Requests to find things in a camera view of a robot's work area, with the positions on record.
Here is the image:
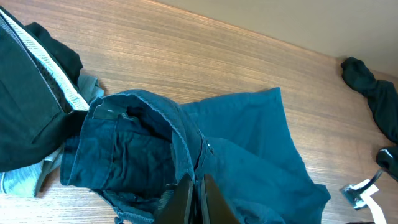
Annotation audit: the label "dark blue shorts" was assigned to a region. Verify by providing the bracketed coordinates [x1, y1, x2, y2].
[60, 88, 330, 223]

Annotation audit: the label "right black cable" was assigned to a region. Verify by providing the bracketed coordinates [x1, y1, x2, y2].
[366, 167, 385, 187]

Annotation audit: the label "folded black garment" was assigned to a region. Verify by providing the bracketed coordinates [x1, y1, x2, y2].
[1, 8, 89, 172]

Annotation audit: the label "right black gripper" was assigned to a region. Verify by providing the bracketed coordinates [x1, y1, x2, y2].
[376, 148, 397, 180]

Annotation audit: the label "folded light denim jeans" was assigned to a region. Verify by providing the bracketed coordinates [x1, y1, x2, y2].
[1, 74, 105, 198]

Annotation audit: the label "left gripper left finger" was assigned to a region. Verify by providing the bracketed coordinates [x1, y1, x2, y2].
[154, 174, 193, 224]

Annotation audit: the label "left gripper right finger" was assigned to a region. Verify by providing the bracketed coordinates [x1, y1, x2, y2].
[201, 174, 240, 224]

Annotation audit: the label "crumpled black garment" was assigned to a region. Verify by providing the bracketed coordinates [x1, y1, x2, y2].
[341, 57, 397, 143]

